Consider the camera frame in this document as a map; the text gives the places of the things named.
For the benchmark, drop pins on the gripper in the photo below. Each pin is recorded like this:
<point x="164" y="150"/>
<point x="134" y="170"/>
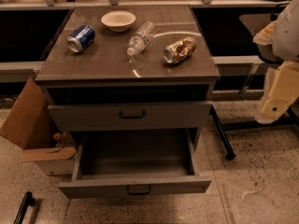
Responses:
<point x="287" y="34"/>

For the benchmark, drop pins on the grey drawer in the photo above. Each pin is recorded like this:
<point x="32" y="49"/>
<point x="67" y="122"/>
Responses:
<point x="115" y="117"/>
<point x="134" y="163"/>

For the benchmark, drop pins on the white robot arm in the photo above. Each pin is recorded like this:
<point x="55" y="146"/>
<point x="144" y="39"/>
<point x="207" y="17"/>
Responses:
<point x="283" y="34"/>

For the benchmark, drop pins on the grey top drawer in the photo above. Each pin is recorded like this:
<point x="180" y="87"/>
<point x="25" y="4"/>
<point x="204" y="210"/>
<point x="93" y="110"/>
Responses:
<point x="115" y="117"/>

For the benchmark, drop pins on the grey drawer cabinet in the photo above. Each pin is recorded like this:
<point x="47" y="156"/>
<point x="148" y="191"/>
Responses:
<point x="104" y="73"/>

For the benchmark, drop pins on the black side table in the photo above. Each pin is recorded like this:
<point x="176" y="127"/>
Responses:
<point x="264" y="59"/>

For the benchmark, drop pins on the gold crushed can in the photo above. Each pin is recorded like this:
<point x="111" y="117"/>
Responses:
<point x="180" y="50"/>

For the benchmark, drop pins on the clear plastic water bottle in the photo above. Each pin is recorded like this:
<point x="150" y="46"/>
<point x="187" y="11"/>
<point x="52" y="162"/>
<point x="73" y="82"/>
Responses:
<point x="141" y="38"/>

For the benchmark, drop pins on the white bowl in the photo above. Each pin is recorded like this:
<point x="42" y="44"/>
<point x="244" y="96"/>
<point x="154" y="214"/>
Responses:
<point x="118" y="21"/>

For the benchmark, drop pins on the blue soda can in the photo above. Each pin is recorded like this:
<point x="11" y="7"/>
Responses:
<point x="80" y="39"/>

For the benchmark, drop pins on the small orange ball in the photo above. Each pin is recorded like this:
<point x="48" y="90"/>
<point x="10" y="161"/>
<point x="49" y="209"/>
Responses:
<point x="57" y="137"/>

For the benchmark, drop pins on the brown cardboard box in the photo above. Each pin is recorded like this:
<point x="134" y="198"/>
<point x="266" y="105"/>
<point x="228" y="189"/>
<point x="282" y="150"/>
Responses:
<point x="30" y="127"/>

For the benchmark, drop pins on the black bar on floor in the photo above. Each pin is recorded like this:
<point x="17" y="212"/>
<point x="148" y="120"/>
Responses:
<point x="28" y="200"/>

